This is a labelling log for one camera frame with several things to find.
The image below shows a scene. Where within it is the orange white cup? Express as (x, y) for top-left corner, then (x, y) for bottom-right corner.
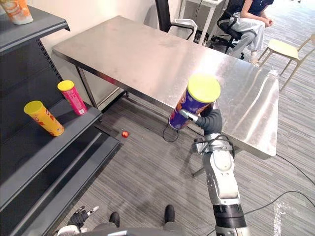
(1, 0), (34, 25)

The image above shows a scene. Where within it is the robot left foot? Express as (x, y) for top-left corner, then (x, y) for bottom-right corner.
(109, 212), (121, 228)

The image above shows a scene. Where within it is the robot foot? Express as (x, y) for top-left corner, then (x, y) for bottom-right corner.
(164, 204), (176, 225)
(109, 212), (121, 228)

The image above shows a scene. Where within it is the black cable on floor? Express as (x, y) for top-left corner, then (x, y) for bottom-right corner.
(162, 122), (315, 236)

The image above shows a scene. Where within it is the pink chips can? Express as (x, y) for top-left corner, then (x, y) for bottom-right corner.
(57, 80), (88, 116)

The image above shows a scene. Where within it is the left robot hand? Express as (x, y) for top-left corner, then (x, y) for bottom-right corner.
(68, 206), (100, 227)

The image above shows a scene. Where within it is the pale yellow chair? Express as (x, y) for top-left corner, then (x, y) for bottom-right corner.
(257, 33), (315, 91)

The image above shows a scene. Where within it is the white black armchair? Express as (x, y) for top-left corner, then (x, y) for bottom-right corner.
(155, 0), (198, 42)

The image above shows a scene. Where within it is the person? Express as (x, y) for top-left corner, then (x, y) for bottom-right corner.
(227, 0), (275, 63)

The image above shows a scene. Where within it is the purple chips can yellow lid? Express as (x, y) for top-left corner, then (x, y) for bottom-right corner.
(168, 73), (221, 131)

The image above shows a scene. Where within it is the dark grey metal shelf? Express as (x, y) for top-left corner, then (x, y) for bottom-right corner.
(0, 4), (123, 236)

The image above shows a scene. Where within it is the black office chair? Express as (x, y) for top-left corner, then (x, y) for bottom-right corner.
(209, 2), (247, 59)

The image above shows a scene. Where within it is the white desk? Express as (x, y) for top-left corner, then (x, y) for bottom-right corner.
(178, 0), (228, 46)

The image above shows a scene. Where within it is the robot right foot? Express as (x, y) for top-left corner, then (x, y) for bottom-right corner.
(164, 204), (176, 225)

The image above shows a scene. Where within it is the stainless steel table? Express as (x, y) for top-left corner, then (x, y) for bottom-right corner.
(52, 15), (280, 177)

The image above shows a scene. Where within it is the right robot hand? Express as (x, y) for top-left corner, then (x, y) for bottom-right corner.
(179, 102), (223, 136)

